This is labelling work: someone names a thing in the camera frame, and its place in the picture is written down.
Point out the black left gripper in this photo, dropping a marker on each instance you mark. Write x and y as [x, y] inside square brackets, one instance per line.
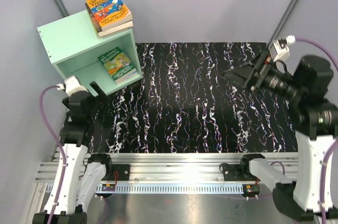
[100, 100]

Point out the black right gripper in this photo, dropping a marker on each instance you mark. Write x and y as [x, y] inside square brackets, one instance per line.
[246, 75]

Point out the green 104-storey treehouse book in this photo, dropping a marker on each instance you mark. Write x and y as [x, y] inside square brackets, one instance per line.
[117, 64]

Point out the lime green paperback book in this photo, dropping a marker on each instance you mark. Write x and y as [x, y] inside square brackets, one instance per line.
[113, 30]

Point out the blue cartoon cover book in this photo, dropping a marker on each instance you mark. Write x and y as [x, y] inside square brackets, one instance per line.
[109, 11]

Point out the dark tale two cities book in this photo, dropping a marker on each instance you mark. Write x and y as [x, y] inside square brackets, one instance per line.
[99, 28]

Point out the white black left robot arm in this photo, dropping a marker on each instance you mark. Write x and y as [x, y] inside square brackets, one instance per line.
[72, 192]

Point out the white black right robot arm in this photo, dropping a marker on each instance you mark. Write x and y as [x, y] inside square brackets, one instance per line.
[314, 119]

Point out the mint green open cabinet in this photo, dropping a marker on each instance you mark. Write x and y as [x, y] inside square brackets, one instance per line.
[74, 47]

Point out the black marbled table mat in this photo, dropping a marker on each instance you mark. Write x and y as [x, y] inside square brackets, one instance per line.
[182, 105]

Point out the left small circuit board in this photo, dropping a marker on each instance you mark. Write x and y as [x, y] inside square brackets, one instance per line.
[108, 188]

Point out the small circuit board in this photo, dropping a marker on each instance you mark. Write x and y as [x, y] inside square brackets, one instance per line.
[108, 188]
[252, 188]

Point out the right small circuit board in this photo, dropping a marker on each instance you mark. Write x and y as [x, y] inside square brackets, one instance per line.
[252, 188]

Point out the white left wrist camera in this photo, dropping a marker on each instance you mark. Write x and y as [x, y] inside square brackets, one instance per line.
[71, 86]

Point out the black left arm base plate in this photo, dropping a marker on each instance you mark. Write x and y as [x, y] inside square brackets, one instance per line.
[121, 172]

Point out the aluminium mounting rail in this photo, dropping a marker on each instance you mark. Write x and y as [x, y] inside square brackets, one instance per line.
[175, 167]

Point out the white slotted cable duct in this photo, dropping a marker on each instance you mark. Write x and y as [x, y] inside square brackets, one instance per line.
[219, 188]

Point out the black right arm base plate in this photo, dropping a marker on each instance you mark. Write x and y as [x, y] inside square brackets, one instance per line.
[236, 172]

